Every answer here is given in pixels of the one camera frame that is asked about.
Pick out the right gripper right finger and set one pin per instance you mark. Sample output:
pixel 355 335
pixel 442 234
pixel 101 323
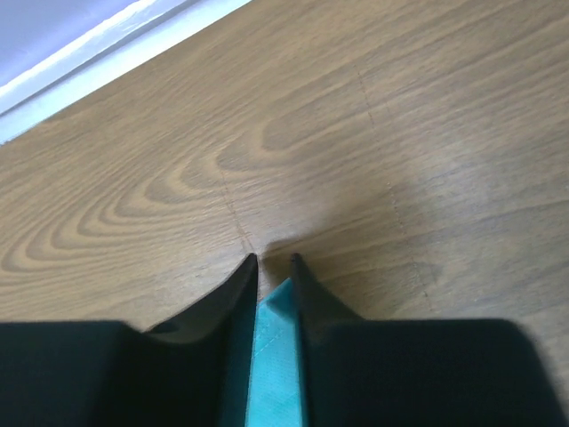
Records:
pixel 431 372

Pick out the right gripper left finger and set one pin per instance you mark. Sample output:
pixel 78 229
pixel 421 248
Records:
pixel 192 369

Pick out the turquoise t shirt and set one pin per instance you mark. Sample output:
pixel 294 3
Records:
pixel 273 390

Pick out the aluminium frame rail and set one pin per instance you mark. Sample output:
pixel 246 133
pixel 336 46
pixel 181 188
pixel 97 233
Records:
pixel 54 53

